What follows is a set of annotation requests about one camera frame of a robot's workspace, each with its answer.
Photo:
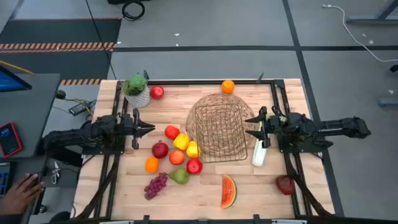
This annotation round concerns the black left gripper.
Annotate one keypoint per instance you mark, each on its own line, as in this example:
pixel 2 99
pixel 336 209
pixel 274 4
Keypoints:
pixel 129 127

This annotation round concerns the watermelon slice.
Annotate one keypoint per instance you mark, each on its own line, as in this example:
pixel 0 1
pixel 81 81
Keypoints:
pixel 228 191

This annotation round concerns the grey desk leg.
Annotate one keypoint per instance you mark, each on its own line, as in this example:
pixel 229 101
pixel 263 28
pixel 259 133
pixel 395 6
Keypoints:
pixel 370 19

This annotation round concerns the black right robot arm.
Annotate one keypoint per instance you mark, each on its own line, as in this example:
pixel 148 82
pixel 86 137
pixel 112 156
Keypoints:
pixel 335 127

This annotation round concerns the yellow bell pepper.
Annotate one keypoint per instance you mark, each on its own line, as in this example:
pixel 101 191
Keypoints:
pixel 181 141

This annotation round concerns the black power adapter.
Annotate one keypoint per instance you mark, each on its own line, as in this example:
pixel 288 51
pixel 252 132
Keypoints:
pixel 77 109

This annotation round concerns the black aluminium table frame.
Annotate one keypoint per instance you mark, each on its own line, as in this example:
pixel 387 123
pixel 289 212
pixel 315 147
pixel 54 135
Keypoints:
pixel 186 82

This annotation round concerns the red apple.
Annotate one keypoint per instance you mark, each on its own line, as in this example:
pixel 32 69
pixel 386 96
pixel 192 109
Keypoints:
pixel 157 92
pixel 194 166

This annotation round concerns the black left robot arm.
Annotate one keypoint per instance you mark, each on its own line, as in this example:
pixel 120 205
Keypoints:
pixel 93 133

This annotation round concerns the yellow lemon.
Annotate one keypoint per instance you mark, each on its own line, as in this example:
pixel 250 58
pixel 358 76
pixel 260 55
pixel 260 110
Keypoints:
pixel 192 150

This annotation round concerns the orange fruit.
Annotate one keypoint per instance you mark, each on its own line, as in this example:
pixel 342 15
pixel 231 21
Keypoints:
pixel 151 165
pixel 228 87

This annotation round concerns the black round knob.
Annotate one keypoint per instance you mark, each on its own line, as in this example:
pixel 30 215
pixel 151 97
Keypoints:
pixel 60 94

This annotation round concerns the black hazard-striped floor mat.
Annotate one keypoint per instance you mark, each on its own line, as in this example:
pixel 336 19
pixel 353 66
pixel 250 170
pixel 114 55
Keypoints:
pixel 62 31

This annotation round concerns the red smartphone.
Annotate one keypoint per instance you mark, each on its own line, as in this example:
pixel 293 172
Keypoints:
pixel 9 140

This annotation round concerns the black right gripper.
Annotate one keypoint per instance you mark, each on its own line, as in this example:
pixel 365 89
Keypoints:
pixel 273 126

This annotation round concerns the red-orange apple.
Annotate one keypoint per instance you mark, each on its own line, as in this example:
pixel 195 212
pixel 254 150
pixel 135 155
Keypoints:
pixel 172 132

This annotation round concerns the peach apple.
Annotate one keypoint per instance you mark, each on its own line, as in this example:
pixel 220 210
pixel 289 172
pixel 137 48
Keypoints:
pixel 177 157

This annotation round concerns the dark grey side desk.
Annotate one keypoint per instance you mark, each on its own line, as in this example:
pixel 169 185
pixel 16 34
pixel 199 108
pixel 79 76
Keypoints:
pixel 34 109

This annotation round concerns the person's hand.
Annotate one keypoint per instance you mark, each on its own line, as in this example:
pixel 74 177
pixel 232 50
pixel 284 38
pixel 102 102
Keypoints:
pixel 18 194

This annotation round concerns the green succulent in white pot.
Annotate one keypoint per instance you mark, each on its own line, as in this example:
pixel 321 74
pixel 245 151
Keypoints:
pixel 136 85

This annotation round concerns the green pear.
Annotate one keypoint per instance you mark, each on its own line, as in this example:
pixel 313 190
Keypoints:
pixel 180 176

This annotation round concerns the purple grape bunch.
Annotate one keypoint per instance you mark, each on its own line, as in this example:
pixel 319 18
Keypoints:
pixel 154 186

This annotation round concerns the silver carabiner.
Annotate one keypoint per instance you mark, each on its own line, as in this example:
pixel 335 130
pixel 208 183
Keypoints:
pixel 55 177

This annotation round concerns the white bottle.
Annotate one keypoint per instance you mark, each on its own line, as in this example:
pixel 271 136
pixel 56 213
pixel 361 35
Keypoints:
pixel 259 155

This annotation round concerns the dark red pomegranate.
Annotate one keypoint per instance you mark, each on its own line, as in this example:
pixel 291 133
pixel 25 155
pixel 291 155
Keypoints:
pixel 160 150

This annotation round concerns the computer monitor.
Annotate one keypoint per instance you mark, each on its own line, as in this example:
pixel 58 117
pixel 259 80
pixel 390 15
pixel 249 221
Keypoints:
pixel 11 82

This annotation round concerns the round woven placemat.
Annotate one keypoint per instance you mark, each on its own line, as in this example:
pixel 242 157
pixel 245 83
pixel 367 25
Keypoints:
pixel 199 107

